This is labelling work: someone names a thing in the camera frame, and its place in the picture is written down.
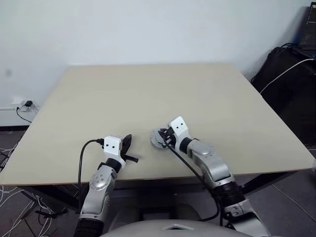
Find large black bag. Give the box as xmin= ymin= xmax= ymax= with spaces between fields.
xmin=250 ymin=46 xmax=316 ymax=149

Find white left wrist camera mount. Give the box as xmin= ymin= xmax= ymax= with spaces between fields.
xmin=103 ymin=135 xmax=125 ymax=166

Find white wall socket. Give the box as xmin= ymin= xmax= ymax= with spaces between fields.
xmin=11 ymin=98 xmax=40 ymax=113

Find tangled white floor cables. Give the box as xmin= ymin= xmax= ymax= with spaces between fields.
xmin=0 ymin=140 xmax=55 ymax=237

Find black metal table frame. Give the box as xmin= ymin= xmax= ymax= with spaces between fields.
xmin=24 ymin=172 xmax=304 ymax=218

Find dark laptop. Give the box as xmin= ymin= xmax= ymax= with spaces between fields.
xmin=297 ymin=4 xmax=316 ymax=57

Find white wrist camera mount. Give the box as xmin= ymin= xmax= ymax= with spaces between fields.
xmin=103 ymin=135 xmax=125 ymax=166
xmin=168 ymin=116 xmax=190 ymax=154

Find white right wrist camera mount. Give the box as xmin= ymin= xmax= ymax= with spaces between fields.
xmin=168 ymin=116 xmax=190 ymax=154

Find black floor cable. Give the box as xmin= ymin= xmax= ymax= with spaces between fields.
xmin=36 ymin=208 xmax=67 ymax=219

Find light grey robot torso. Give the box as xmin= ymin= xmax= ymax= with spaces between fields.
xmin=98 ymin=218 xmax=230 ymax=237

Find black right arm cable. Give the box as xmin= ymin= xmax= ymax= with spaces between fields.
xmin=161 ymin=142 xmax=222 ymax=223

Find black adapter cable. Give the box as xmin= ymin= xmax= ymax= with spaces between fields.
xmin=16 ymin=105 xmax=33 ymax=123

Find white cable over bag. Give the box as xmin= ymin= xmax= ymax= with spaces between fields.
xmin=259 ymin=58 xmax=314 ymax=94

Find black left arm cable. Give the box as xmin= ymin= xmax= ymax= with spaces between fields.
xmin=78 ymin=138 xmax=106 ymax=210

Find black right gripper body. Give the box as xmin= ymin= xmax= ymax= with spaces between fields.
xmin=163 ymin=126 xmax=177 ymax=149

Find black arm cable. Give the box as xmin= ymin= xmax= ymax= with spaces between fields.
xmin=78 ymin=138 xmax=106 ymax=210
xmin=161 ymin=142 xmax=222 ymax=223

